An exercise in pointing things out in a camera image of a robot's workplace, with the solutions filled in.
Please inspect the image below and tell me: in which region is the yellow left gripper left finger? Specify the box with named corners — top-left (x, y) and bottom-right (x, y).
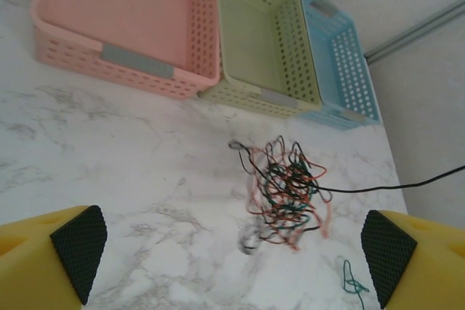
top-left (0, 205), bottom-right (109, 310)

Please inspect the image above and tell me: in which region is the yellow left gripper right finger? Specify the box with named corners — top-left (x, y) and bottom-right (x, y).
top-left (361, 209), bottom-right (465, 310)

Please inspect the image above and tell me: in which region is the green cable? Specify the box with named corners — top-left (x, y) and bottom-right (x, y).
top-left (263, 163), bottom-right (317, 231)
top-left (342, 258), bottom-right (371, 310)

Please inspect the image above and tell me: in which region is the black cable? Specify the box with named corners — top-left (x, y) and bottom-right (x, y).
top-left (238, 215), bottom-right (317, 256)
top-left (238, 144), bottom-right (465, 195)
top-left (264, 135), bottom-right (317, 202)

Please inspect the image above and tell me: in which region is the red cable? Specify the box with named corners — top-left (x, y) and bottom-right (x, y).
top-left (246, 146), bottom-right (330, 238)
top-left (250, 150), bottom-right (333, 253)

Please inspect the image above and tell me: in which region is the blue perforated plastic basket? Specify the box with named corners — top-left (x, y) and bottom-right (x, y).
top-left (296, 0), bottom-right (382, 131)

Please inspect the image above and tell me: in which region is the pink perforated plastic basket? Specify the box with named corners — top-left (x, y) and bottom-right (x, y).
top-left (31, 0), bottom-right (223, 102)

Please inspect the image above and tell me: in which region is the green perforated plastic basket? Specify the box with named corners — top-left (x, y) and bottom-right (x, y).
top-left (198, 0), bottom-right (323, 119)

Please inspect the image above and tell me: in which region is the aluminium frame post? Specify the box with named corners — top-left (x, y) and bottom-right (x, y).
top-left (364, 0), bottom-right (465, 62)

